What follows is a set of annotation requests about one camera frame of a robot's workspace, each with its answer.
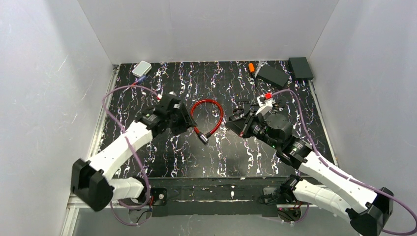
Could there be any red cable lock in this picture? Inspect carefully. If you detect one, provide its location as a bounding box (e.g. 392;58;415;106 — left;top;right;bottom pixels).
190;99;225;145

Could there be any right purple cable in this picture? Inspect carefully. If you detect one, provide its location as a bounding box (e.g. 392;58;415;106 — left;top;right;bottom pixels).
265;89;417;236

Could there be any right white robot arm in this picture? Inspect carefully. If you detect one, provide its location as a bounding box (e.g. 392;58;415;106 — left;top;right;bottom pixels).
225;111;393;236

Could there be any black flat box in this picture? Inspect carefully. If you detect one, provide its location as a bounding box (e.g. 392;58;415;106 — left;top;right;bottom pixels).
257;65;290;89

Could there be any orange-handled screwdriver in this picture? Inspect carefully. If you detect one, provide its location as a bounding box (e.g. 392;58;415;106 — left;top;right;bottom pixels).
248;62;256;80

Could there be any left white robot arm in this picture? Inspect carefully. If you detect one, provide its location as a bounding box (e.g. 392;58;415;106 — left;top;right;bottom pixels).
70;92;196;212

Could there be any aluminium frame rail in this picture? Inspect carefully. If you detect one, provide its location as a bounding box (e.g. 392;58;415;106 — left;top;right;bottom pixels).
60;64;120;236

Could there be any black box in corner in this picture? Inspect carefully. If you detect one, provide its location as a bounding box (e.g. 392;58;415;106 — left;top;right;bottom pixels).
288;57;314;81

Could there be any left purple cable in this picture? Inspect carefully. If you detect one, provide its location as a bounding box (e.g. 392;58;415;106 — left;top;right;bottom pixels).
102;85;163;227

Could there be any purple cable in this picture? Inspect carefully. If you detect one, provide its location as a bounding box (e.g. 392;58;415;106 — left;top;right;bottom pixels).
102;85;163;227
265;89;417;236

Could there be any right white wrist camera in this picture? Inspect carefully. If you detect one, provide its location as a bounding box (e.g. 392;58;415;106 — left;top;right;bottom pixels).
255;96;275;116

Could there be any white rectangular box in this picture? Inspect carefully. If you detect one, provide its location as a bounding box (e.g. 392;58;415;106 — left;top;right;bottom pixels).
132;61;152;77

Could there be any red blue pen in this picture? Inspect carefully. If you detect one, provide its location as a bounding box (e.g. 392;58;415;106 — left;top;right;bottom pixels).
130;75;147;87

